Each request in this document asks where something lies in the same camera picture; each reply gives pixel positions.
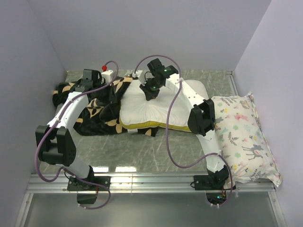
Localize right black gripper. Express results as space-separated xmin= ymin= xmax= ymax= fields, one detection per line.
xmin=140 ymin=78 xmax=163 ymax=100

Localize black floral pillowcase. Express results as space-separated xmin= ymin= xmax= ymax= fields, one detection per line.
xmin=53 ymin=74 xmax=159 ymax=137

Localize white pillow yellow edge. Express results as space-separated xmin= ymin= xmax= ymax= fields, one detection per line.
xmin=119 ymin=79 xmax=209 ymax=134

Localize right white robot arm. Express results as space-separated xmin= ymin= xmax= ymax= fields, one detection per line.
xmin=140 ymin=55 xmax=231 ymax=190

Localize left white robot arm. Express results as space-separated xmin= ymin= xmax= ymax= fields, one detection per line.
xmin=34 ymin=66 xmax=118 ymax=190

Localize patterned white pillow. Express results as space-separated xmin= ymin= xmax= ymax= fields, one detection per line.
xmin=212 ymin=93 xmax=282 ymax=186

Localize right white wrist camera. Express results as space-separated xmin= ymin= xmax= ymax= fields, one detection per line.
xmin=132 ymin=70 xmax=146 ymax=85

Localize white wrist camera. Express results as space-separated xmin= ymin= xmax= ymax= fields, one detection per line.
xmin=101 ymin=65 xmax=116 ymax=83
xmin=132 ymin=70 xmax=146 ymax=85

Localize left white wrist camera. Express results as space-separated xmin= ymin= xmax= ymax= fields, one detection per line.
xmin=101 ymin=65 xmax=116 ymax=83

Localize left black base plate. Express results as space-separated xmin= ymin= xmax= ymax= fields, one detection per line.
xmin=67 ymin=176 xmax=111 ymax=192

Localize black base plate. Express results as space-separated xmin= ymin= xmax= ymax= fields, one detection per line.
xmin=67 ymin=176 xmax=111 ymax=192
xmin=190 ymin=175 xmax=214 ymax=191

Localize aluminium mounting rail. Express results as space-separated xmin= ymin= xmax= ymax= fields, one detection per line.
xmin=16 ymin=172 xmax=286 ymax=227

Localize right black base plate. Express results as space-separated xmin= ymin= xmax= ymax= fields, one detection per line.
xmin=190 ymin=175 xmax=214 ymax=191

